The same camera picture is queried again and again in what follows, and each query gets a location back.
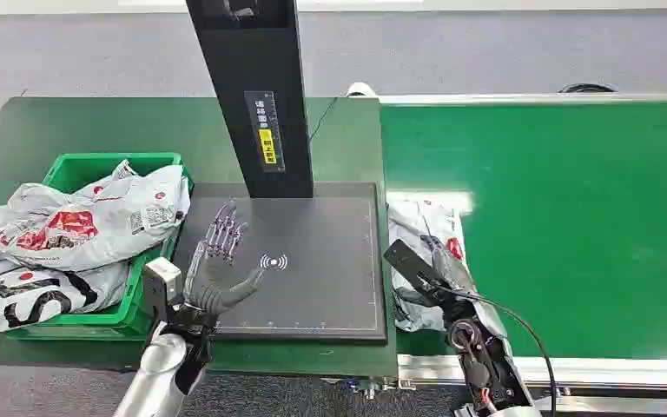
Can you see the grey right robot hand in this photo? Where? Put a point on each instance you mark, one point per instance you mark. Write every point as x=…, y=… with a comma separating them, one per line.
x=417, y=269

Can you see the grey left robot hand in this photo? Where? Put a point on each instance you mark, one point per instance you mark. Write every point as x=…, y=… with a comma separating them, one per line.
x=214, y=276

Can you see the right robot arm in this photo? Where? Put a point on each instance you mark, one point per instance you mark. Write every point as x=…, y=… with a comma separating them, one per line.
x=486, y=368

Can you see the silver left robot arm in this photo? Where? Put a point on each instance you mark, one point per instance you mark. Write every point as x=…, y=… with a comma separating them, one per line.
x=158, y=368

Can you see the large grey parcel bag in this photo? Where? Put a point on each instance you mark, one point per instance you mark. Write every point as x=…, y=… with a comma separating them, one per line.
x=109, y=227

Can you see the metal table fitting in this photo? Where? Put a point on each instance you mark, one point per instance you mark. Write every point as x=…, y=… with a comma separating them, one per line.
x=371, y=388

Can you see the black and yellow label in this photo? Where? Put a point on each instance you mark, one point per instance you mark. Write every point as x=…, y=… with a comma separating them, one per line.
x=267, y=135

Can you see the green conveyor belt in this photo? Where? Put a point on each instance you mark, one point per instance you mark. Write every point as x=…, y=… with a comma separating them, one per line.
x=569, y=230

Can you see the green plastic crate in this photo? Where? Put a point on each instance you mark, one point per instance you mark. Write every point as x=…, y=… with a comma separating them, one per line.
x=80, y=170

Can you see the white round object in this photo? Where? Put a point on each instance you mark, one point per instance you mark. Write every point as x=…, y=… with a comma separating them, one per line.
x=361, y=90

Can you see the grey parcel bag, black print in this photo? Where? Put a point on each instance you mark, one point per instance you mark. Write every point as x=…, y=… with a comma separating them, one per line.
x=23, y=299

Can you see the black scanner column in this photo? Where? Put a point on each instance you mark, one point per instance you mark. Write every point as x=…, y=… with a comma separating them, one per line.
x=250, y=69

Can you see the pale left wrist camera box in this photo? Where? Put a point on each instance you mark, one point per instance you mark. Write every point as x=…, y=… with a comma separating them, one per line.
x=162, y=275

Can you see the black scanner base plate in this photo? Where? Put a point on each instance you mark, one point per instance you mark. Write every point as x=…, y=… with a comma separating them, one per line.
x=322, y=276

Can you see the silver conveyor frame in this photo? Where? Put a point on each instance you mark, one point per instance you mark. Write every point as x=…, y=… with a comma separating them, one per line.
x=609, y=373

